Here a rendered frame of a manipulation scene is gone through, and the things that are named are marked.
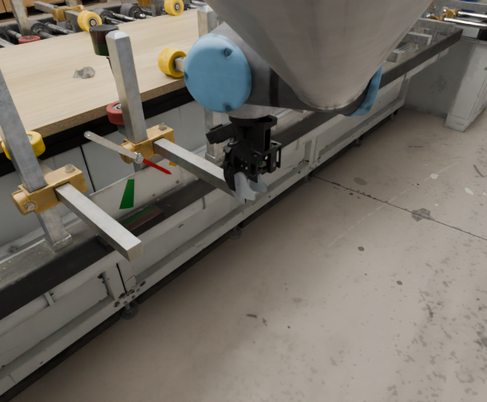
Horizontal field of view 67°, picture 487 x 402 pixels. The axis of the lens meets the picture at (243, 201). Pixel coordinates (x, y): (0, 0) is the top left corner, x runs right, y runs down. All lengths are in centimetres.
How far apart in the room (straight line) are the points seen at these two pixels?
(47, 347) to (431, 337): 140
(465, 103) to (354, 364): 221
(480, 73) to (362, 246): 166
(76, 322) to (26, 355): 17
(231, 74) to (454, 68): 290
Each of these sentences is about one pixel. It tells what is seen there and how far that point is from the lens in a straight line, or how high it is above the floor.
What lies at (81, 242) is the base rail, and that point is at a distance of 94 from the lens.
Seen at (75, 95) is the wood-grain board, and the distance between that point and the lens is 117.
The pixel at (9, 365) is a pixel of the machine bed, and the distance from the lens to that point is 148.
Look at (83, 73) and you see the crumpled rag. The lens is 130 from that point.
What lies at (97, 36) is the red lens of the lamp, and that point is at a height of 110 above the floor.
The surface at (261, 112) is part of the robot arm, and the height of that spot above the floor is 104.
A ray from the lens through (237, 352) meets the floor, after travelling 150.
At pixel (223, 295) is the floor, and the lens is 164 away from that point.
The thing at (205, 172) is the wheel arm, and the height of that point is 86.
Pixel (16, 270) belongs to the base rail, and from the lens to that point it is 93.
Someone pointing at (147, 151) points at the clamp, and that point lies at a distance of 94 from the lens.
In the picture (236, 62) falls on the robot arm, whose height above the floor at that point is 117.
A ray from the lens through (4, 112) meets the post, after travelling 77.
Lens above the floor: 130
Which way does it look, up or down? 38 degrees down
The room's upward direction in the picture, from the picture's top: straight up
